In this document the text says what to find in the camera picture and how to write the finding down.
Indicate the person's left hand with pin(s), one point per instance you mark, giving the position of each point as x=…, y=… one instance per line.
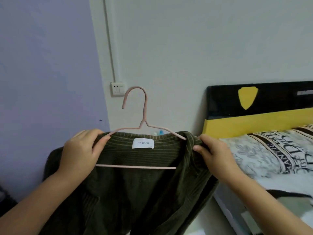
x=78, y=159

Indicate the person's right hand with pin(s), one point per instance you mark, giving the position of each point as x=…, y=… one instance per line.
x=220, y=161

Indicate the dark green striped shirt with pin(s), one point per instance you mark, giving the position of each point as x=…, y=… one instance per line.
x=137, y=198

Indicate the pink hanger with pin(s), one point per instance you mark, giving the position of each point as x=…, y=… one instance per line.
x=144, y=110

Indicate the sage green shirt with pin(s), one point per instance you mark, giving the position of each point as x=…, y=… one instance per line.
x=288, y=208

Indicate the lilac wardrobe door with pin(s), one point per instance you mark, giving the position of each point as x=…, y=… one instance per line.
x=49, y=70

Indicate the person's right forearm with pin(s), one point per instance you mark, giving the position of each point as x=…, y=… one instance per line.
x=269, y=208

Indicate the person's left forearm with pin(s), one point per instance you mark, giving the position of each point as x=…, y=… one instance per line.
x=31, y=212

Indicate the black white printed pillow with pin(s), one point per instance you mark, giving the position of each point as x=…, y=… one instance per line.
x=256, y=154

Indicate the yellow black bed headboard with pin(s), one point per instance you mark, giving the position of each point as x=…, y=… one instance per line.
x=244, y=124

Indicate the grey bed sheet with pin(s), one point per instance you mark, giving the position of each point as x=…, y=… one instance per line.
x=229, y=208

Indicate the white wall socket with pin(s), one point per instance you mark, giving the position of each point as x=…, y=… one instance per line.
x=118, y=88

